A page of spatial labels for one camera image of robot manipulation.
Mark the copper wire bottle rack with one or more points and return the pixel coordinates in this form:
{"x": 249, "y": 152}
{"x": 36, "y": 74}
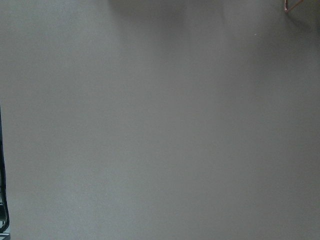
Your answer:
{"x": 287, "y": 7}

